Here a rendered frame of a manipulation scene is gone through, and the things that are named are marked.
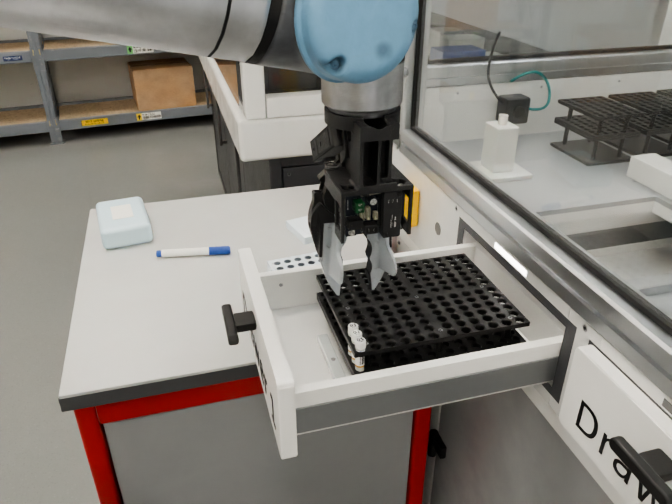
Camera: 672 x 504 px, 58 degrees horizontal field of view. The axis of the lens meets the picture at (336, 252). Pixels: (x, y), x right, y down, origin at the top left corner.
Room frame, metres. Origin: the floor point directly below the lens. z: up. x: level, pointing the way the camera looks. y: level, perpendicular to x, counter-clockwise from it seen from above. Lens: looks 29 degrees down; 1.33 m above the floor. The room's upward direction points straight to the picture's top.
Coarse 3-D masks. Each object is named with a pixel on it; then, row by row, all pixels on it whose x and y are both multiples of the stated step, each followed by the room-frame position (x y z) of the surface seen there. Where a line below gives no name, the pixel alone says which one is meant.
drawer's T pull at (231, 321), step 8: (224, 304) 0.61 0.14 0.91; (224, 312) 0.60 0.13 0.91; (232, 312) 0.60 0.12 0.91; (240, 312) 0.60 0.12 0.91; (248, 312) 0.60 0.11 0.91; (224, 320) 0.58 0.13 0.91; (232, 320) 0.58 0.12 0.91; (240, 320) 0.58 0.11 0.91; (248, 320) 0.58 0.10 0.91; (232, 328) 0.56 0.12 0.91; (240, 328) 0.57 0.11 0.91; (248, 328) 0.57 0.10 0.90; (232, 336) 0.55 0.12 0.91; (232, 344) 0.55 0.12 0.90
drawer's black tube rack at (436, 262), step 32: (448, 256) 0.75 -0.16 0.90; (352, 288) 0.67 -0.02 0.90; (384, 288) 0.67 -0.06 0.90; (416, 288) 0.71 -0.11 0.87; (448, 288) 0.68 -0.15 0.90; (480, 288) 0.67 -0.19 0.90; (384, 320) 0.60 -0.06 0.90; (416, 320) 0.60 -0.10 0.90; (448, 320) 0.60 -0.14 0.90; (480, 320) 0.60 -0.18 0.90; (512, 320) 0.60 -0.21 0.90; (384, 352) 0.54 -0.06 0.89; (416, 352) 0.58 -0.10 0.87; (448, 352) 0.58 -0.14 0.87
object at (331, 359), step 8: (320, 336) 0.63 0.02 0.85; (320, 344) 0.62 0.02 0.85; (328, 344) 0.62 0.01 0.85; (328, 352) 0.60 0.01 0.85; (328, 360) 0.58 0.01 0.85; (336, 360) 0.58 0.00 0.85; (328, 368) 0.58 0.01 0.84; (336, 368) 0.57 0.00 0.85; (336, 376) 0.56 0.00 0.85; (344, 376) 0.56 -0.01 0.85
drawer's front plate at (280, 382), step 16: (240, 256) 0.71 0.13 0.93; (240, 272) 0.72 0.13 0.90; (256, 272) 0.66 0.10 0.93; (256, 288) 0.62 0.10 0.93; (256, 304) 0.59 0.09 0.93; (256, 320) 0.58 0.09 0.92; (272, 320) 0.56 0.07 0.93; (256, 336) 0.59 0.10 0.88; (272, 336) 0.53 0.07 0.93; (272, 352) 0.50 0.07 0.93; (272, 368) 0.48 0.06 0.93; (288, 368) 0.47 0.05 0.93; (272, 384) 0.48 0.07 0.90; (288, 384) 0.46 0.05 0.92; (288, 400) 0.45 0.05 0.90; (288, 416) 0.45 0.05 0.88; (288, 432) 0.45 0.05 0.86; (288, 448) 0.45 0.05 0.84
